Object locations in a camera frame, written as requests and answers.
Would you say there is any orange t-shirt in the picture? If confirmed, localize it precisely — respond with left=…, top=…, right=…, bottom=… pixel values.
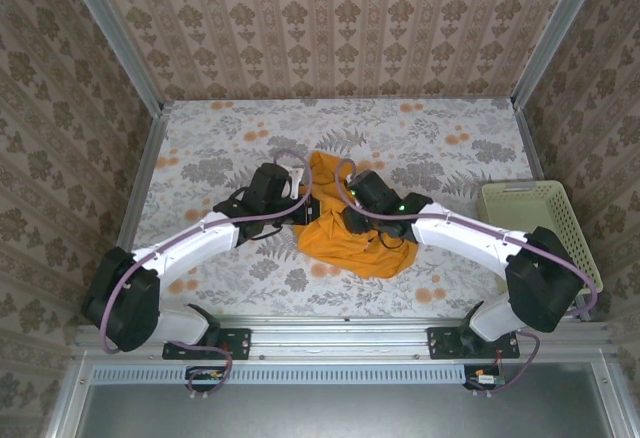
left=292, top=151, right=419, bottom=280

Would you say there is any floral table cover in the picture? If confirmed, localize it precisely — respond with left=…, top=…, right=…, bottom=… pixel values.
left=114, top=98, right=574, bottom=317

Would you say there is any small electronics connector board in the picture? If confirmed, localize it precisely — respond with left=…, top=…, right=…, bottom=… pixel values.
left=185, top=365, right=226, bottom=392
left=463, top=365, right=506, bottom=392

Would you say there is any pale green plastic basket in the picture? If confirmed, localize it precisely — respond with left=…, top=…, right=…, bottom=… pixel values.
left=480, top=180, right=605, bottom=294

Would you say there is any grey metal panel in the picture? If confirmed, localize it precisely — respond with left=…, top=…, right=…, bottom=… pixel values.
left=74, top=362, right=619, bottom=438

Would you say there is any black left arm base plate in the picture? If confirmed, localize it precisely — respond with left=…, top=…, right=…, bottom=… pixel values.
left=162, top=326, right=251, bottom=361

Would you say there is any aluminium frame cross rail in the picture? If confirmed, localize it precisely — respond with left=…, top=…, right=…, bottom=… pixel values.
left=74, top=316, right=614, bottom=359

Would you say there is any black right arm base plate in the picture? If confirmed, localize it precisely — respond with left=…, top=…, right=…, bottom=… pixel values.
left=427, top=326, right=521, bottom=360

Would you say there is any grey slotted cable duct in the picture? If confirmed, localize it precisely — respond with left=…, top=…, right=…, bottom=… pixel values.
left=91, top=363, right=469, bottom=386

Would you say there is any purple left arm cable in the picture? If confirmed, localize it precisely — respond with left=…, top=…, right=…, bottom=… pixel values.
left=98, top=149, right=314, bottom=400

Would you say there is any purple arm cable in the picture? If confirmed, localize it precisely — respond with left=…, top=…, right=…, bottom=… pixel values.
left=98, top=149, right=314, bottom=400
left=334, top=157, right=600, bottom=399

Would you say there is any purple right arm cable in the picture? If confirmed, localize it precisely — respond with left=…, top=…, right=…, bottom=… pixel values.
left=334, top=157, right=600, bottom=399

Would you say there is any aluminium frame post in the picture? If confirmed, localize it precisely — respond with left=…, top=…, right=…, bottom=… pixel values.
left=512, top=0, right=609, bottom=109
left=58, top=0, right=166, bottom=115

